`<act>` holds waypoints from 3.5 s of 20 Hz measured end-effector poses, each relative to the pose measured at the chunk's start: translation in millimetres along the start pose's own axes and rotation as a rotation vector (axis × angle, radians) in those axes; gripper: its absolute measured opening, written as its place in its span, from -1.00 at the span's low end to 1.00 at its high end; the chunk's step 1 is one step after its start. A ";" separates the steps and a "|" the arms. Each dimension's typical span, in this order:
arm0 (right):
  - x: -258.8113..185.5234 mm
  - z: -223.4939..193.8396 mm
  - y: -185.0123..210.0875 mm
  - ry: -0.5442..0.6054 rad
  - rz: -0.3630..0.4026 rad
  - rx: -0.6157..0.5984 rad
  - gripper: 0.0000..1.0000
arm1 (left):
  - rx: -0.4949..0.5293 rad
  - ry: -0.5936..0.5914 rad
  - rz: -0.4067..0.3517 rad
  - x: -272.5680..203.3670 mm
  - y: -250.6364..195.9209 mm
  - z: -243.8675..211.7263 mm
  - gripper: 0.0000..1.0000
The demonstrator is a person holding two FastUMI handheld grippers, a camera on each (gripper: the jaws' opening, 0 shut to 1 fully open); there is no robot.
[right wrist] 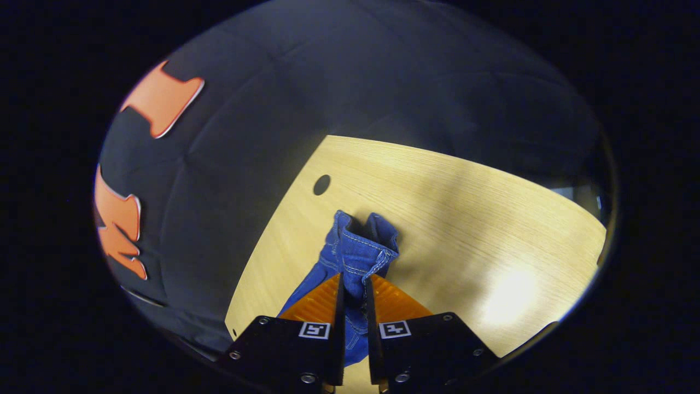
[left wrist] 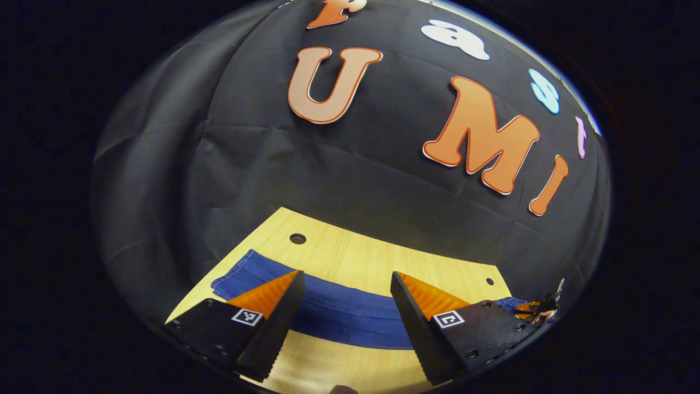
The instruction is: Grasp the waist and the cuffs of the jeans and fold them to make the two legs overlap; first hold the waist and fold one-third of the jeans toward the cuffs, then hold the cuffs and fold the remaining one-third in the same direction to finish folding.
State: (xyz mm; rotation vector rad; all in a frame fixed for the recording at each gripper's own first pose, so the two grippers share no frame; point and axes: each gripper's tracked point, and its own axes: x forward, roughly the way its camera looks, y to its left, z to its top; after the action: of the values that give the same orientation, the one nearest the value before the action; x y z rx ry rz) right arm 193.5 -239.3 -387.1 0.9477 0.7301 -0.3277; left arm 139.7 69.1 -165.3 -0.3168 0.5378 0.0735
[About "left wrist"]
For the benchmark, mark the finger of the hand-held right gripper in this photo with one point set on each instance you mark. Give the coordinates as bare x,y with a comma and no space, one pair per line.
528,310

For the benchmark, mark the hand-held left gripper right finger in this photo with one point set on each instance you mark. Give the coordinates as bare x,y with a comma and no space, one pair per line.
415,328

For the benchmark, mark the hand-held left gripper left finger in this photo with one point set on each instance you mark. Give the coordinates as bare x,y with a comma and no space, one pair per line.
279,328

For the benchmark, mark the blue denim jeans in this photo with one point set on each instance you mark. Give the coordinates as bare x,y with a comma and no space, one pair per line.
350,317

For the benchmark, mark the black backdrop cloth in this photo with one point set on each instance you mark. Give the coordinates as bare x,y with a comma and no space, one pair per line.
246,164

